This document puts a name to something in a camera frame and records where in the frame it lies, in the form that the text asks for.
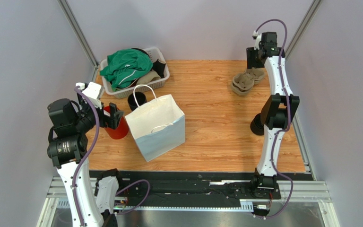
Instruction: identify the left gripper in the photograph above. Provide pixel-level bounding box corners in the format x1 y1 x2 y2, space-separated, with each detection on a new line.
73 91 123 132

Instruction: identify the cardboard cup carrier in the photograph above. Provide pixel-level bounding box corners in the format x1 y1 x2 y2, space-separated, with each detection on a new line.
231 69 265 96

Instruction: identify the black cup stack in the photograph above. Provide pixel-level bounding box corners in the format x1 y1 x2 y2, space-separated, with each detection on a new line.
127 92 147 111

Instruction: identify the white paper bag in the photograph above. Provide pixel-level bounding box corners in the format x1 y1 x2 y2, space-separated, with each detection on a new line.
125 85 186 162

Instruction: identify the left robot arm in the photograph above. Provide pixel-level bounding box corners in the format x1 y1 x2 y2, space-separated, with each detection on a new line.
47 98 124 227

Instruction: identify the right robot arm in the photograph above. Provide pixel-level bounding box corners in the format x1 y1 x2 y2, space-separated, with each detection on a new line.
246 31 300 193

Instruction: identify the red cup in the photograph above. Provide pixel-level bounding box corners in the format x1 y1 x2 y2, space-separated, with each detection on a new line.
104 106 129 140

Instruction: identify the green cloth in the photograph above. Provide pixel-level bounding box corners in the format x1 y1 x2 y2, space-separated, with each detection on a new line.
100 49 153 89

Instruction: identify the beige cloth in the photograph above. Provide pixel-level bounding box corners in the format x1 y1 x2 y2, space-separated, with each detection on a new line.
133 70 161 86

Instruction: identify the black cloth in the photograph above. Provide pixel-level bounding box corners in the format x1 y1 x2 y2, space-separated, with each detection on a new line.
133 48 166 79

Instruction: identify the white plastic basket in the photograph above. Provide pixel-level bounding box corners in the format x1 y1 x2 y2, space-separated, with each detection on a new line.
100 47 170 99

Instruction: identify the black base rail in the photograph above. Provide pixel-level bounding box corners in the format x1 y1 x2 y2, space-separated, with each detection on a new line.
94 170 281 209

